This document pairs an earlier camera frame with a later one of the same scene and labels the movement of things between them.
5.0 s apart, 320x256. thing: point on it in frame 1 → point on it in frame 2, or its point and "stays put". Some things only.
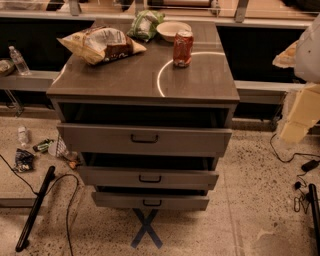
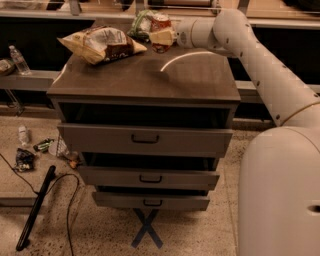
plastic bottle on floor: (23, 135) stays put
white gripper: (309, 55) → (183, 36)
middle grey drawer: (147, 179) stays put
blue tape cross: (146, 227) stays put
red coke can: (182, 48) → (161, 23)
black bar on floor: (33, 213) stays put
